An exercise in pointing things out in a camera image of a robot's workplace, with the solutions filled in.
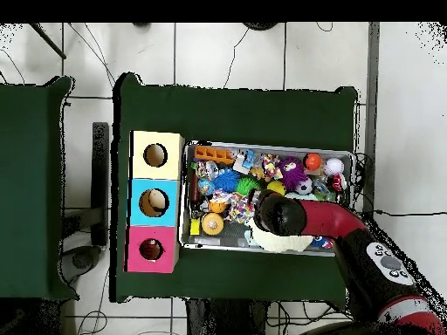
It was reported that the black panel on stand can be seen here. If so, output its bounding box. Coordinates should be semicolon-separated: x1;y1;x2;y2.
61;121;112;277

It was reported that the wooden box with three holes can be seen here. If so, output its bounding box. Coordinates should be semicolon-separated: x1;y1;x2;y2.
125;130;186;275

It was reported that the black round base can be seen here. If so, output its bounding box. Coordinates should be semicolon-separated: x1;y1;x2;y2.
242;22;280;32

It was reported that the long orange building block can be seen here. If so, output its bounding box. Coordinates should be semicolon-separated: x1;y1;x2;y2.
194;145;236;165

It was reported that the tan orange ball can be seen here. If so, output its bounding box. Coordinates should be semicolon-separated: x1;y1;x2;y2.
201;212;225;236

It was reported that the large blue spiky ball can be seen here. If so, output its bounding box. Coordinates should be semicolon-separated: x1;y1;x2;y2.
212;168;241;193

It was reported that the white baseball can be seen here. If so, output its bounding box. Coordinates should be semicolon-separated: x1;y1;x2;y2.
324;157;346;177

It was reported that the cream waffle cloth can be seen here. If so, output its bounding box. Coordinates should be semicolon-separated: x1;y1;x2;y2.
250;219;314;254

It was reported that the shallow clear mesh bin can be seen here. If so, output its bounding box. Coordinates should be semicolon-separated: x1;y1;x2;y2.
178;141;354;256

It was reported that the dark green table cloth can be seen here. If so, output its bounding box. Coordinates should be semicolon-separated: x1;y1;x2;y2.
111;72;361;304

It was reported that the yellow smiley ball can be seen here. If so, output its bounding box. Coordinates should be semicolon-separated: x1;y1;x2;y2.
266;180;287;196

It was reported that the small soccer ball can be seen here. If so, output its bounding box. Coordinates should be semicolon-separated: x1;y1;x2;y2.
294;177;315;196

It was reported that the side table with green cloth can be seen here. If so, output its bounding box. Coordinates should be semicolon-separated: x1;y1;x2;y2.
0;76;77;301

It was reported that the purple spiky ball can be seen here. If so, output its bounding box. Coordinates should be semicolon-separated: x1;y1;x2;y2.
279;156;308;191

